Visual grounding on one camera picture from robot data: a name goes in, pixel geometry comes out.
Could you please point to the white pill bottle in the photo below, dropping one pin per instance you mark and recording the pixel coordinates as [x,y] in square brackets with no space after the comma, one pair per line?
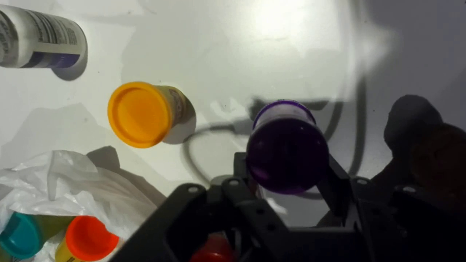
[38,39]

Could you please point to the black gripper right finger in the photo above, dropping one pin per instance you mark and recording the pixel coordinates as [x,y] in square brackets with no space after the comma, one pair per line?
[412,228]

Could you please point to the brown plush toy animal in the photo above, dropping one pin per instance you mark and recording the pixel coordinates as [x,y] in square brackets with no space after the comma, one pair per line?
[431,155]

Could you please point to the yellow lid dough cup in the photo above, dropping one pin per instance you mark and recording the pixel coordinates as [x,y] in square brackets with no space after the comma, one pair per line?
[140,114]

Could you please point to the teal lid dough cup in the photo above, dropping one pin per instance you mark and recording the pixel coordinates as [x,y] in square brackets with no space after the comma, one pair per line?
[19,235]

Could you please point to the purple lid dough cup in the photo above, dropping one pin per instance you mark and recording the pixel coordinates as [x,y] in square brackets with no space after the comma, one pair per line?
[285,151]

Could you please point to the white plastic bag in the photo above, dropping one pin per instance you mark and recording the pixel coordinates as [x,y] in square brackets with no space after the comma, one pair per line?
[87,184]

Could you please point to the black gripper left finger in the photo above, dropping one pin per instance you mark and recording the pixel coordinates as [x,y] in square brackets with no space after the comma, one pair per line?
[194,223]

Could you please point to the green lid dough cup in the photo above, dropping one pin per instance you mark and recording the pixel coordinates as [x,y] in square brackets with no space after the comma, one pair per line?
[51,228]

